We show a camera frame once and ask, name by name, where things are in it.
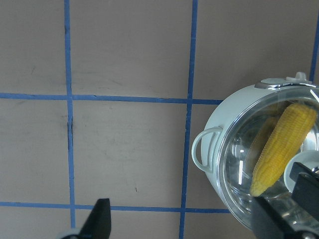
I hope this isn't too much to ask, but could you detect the yellow corn cob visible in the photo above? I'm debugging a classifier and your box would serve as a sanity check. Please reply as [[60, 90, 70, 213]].
[[250, 103, 317, 197]]

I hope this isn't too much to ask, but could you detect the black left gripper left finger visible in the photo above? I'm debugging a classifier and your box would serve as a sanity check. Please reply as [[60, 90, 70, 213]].
[[77, 199, 111, 239]]

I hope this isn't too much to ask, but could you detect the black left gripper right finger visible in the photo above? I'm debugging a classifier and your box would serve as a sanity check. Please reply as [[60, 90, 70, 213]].
[[251, 162, 319, 239]]

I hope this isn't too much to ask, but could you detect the white steel cooking pot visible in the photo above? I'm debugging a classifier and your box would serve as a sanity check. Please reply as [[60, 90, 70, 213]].
[[191, 72, 319, 233]]

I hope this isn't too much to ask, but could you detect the glass pot lid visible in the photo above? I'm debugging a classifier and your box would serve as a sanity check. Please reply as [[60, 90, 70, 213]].
[[218, 86, 319, 231]]

